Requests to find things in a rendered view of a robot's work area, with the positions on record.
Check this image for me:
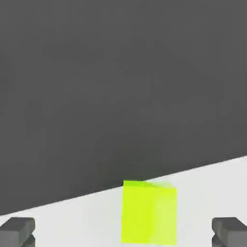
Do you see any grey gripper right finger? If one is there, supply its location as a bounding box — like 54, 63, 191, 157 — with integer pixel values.
211, 217, 247, 247

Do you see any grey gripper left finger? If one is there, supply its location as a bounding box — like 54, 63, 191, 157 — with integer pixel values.
0, 217, 36, 247

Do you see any small yellow-green cube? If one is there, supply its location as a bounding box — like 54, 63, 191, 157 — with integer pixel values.
120, 180, 178, 247

